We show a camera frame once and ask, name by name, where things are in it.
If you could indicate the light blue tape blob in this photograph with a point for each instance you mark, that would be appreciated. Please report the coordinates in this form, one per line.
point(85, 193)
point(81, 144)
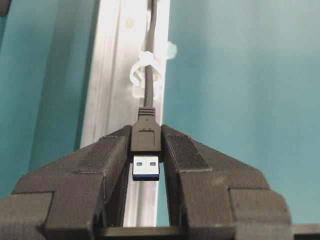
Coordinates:
point(172, 50)

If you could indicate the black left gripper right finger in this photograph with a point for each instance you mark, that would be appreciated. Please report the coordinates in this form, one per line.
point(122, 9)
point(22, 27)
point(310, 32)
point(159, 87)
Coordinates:
point(217, 197)

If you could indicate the aluminium extrusion rail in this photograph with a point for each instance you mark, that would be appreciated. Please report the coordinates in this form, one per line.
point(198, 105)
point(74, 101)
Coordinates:
point(112, 100)

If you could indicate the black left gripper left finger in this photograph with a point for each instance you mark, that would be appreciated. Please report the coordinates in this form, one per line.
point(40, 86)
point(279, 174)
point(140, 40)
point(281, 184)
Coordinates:
point(69, 198)

